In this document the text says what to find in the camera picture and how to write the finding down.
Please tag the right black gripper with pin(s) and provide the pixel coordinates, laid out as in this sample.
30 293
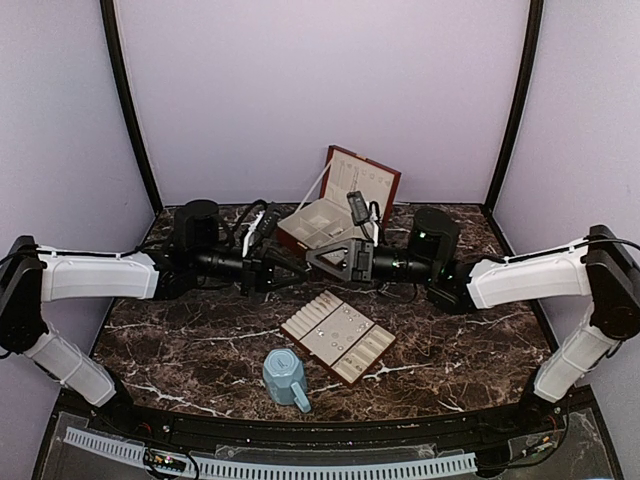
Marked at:
364 261

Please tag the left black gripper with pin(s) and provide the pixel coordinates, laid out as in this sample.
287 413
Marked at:
259 273

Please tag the black front rail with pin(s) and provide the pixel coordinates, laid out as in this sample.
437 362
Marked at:
482 429

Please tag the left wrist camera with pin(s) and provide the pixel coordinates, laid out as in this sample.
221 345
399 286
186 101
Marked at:
262 227

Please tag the right black frame post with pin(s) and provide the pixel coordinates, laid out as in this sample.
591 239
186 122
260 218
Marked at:
521 89

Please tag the red wooden jewelry box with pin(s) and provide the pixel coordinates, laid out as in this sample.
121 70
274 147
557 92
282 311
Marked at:
326 220

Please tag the black frame post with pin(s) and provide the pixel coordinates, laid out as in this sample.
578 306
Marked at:
521 89
118 65

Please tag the red jewelry tray insert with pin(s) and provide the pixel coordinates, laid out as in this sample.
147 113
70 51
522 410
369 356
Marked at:
341 338

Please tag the left black frame post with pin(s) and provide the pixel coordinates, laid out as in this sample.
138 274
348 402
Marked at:
118 65

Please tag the white slotted cable duct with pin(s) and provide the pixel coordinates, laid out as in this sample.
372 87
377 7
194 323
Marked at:
256 463

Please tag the light blue mug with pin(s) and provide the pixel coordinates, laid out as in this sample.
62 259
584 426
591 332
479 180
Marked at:
284 378

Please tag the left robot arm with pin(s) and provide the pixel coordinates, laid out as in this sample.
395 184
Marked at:
201 252

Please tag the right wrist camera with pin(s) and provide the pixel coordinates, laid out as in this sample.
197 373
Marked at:
365 216

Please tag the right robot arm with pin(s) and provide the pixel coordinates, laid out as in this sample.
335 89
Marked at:
597 266

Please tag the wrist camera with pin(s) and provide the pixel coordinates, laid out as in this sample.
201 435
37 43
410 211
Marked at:
262 227
365 216

